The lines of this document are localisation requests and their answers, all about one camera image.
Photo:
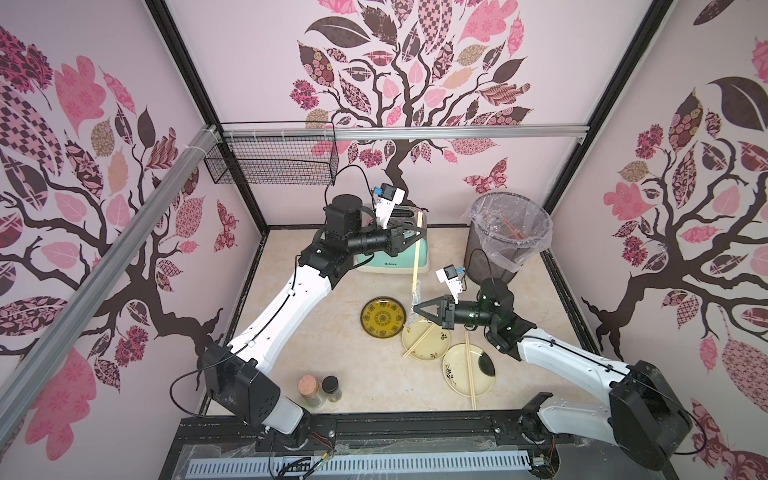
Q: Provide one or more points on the aluminium frame bar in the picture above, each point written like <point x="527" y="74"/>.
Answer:
<point x="409" y="133"/>
<point x="39" y="365"/>

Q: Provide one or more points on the chopsticks panda wrapper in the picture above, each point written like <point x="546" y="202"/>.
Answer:
<point x="419" y="340"/>

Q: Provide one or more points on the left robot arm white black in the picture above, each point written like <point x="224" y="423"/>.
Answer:
<point x="236" y="375"/>

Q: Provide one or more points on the mint green toaster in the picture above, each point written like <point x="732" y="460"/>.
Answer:
<point x="402" y="263"/>

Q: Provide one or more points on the aluminium frame bar left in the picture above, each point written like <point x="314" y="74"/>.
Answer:
<point x="39" y="365"/>

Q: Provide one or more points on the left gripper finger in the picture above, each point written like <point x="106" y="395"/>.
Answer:
<point x="417" y="235"/>
<point x="411" y="225"/>

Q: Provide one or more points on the black mesh trash bin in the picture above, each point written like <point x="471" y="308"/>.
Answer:
<point x="489" y="264"/>

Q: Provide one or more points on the black wire wall basket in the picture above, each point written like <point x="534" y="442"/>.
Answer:
<point x="300" y="153"/>

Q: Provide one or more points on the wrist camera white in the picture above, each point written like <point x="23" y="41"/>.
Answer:
<point x="386" y="198"/>
<point x="454" y="279"/>

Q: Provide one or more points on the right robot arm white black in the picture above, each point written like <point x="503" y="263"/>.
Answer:
<point x="635" y="410"/>

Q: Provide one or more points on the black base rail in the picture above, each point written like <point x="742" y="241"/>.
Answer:
<point x="557" y="457"/>

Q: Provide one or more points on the black lid spice jar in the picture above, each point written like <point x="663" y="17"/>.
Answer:
<point x="331" y="387"/>

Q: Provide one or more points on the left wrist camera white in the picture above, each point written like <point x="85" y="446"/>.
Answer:
<point x="386" y="198"/>

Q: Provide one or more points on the aluminium frame bar rear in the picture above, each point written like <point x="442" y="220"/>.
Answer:
<point x="409" y="133"/>

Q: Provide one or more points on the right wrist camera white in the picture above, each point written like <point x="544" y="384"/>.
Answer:
<point x="454" y="279"/>

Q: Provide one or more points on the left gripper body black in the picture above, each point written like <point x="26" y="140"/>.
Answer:
<point x="392" y="240"/>

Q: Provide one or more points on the yellow patterned plate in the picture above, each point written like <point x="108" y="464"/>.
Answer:
<point x="383" y="317"/>

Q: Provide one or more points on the cream plate with calligraphy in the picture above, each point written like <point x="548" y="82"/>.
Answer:
<point x="433" y="348"/>

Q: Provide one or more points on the pink lid spice jar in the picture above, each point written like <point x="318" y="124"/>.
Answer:
<point x="311" y="391"/>

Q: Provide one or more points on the white slotted cable duct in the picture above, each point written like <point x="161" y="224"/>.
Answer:
<point x="356" y="466"/>

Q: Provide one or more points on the clear plastic bin liner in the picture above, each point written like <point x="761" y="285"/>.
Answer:
<point x="516" y="231"/>

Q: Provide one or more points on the cream plate with green patch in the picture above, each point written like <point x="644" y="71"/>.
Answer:
<point x="455" y="372"/>

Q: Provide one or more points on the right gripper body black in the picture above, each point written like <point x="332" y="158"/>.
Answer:
<point x="449" y="312"/>

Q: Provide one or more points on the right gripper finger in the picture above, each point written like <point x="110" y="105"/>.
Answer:
<point x="440" y="302"/>
<point x="436" y="317"/>

